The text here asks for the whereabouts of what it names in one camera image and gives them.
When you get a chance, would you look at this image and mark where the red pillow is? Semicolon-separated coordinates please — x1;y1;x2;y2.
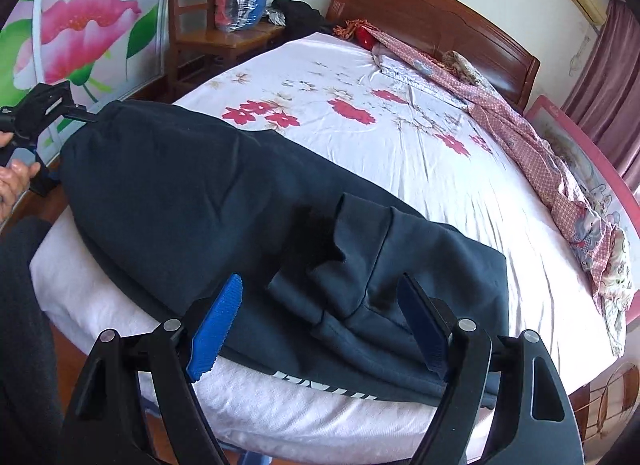
334;19;376;50

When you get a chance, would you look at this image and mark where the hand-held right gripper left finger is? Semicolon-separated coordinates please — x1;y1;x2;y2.
60;272;244;465

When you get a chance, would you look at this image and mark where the wooden chair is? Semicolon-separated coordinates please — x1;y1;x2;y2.
167;0;286;96

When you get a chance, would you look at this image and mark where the wooden bed with floral sheet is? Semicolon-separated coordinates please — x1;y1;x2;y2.
30;31;613;456

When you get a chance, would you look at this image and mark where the person's dark clothing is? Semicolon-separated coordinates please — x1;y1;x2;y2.
0;219;66;465

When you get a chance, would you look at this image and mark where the folded white pillowcase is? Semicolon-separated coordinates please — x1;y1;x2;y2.
372;42;471;110

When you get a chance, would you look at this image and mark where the pink bed guard rail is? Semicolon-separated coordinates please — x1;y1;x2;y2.
522;95;640;331

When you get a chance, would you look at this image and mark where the wooden headboard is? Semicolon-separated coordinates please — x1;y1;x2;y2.
327;0;542;113

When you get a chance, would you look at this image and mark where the floral printed wardrobe door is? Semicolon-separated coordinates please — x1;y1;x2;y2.
0;0;173;180

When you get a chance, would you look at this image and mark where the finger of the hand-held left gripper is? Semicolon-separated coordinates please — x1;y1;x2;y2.
62;106;99;124

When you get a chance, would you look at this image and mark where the mauve curtain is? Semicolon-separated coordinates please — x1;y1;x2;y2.
562;0;640;180

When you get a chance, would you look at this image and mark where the pink patterned quilt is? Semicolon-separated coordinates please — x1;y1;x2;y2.
372;30;635;356

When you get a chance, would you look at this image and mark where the black ANTA sweatshirt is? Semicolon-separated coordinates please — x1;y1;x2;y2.
59;100;510;406

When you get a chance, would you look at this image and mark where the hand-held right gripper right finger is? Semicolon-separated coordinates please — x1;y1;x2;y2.
396;272;586;465

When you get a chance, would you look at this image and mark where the black clothes pile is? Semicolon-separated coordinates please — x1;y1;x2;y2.
270;0;335;38

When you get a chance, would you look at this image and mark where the person's left hand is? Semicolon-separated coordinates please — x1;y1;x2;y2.
0;159;42;226

